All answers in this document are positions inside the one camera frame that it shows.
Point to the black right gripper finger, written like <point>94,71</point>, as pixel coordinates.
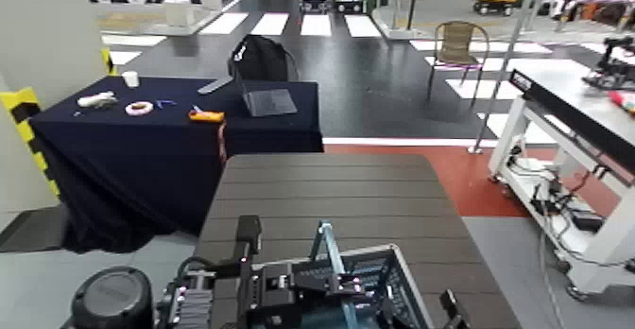
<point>454,311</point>

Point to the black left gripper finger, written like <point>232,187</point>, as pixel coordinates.
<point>317,277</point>
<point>350,287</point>

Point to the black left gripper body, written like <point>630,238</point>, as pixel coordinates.
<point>268,291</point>

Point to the white box on shelf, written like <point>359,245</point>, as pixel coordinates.
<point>530,164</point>

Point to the dark grey laptop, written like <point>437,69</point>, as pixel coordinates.
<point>270,102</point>

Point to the orange hand tool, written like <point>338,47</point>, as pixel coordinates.
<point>206,116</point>

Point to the navy cloth covered table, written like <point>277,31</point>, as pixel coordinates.
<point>124,172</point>

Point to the grey flat bar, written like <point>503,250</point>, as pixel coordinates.
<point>214,85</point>

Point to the blue pen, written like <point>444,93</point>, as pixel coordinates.
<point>165,103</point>

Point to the black backpack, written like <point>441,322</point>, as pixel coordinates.
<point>260,60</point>

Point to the white tape roll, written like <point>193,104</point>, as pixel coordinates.
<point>131,108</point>

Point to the white workbench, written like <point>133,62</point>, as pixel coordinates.
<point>570,92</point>

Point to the white paper cup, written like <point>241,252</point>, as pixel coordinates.
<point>130,79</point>

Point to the white plastic toy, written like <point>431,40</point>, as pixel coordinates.
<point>96,100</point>

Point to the silver slanted pole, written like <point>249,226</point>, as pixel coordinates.
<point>506,58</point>

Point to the metal wicker chair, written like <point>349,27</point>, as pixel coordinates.
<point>456,43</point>

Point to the pink red object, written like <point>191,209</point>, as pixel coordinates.
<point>624,100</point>

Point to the small yellow black corner guard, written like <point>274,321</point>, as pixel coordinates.
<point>108,62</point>

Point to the black device on workbench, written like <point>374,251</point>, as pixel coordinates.
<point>615,68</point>

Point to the large yellow black corner guard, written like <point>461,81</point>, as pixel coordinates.
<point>25,122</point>

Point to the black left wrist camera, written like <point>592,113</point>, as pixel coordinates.
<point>248,231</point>

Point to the white pedestal box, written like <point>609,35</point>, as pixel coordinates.
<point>179,13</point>

